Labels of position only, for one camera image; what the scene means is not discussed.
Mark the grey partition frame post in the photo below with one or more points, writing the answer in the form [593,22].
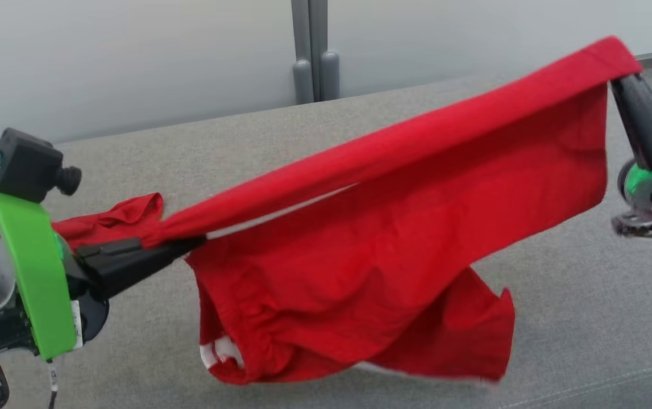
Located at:
[315,51]

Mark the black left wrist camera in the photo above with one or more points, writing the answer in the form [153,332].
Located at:
[27,165]

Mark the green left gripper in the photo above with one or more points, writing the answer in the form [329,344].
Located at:
[41,284]

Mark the red shorts with white stripe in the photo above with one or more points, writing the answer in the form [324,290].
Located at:
[388,238]

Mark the red basketball jersey white trim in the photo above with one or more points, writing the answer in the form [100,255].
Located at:
[115,218]

